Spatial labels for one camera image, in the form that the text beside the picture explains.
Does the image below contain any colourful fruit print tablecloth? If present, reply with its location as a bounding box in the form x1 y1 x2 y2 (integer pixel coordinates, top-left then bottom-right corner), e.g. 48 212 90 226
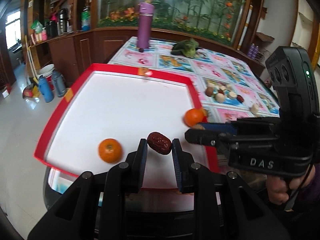
109 37 279 122

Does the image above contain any wooden cabinet counter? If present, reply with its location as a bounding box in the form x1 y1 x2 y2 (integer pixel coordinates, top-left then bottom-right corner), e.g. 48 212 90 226
30 27 265 86

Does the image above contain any beige hexagonal cake piece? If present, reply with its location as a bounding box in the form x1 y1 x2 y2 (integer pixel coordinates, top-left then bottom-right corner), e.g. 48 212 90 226
215 93 225 103

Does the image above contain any right hand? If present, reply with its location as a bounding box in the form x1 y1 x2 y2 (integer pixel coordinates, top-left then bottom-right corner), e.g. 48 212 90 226
266 165 319 205

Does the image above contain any black kettle flask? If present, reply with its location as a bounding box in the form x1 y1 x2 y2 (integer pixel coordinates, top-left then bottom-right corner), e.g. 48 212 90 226
58 8 68 34

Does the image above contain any grey thermos jug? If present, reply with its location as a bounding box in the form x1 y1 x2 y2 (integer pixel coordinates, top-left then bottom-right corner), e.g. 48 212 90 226
52 69 67 98

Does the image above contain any green plastic bottle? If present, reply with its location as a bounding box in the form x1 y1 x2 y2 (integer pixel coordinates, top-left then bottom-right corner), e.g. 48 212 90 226
81 5 91 31

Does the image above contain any red white tray box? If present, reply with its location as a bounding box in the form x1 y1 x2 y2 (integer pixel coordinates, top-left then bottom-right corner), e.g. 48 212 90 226
34 63 221 193

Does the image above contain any blue thermos jug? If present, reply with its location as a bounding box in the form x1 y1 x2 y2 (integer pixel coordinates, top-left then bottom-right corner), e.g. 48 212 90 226
38 75 54 103

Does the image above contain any purple thermos bottle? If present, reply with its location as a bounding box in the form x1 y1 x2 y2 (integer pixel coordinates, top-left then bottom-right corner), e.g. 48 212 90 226
136 2 155 49

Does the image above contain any orange tangerine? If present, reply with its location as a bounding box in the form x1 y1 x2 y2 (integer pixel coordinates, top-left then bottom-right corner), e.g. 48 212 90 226
183 108 207 127
98 138 123 164

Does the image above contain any brown longan fruit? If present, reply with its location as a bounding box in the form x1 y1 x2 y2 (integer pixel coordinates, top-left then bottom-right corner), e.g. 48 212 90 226
205 87 214 97

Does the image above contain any green bok choy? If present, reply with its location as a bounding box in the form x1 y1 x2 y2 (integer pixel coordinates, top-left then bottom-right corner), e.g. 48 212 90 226
171 38 199 58

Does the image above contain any red date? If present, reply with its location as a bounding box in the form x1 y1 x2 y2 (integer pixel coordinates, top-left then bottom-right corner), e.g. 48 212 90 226
147 132 172 155
236 95 244 103

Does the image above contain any floral glass screen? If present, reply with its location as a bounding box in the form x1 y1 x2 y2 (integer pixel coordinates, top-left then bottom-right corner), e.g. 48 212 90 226
98 0 246 46

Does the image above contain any black tracking camera box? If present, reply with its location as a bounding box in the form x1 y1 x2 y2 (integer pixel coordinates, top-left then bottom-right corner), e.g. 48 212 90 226
265 46 319 120

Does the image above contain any white basin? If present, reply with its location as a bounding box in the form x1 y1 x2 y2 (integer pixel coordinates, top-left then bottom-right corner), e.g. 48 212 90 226
37 64 55 78

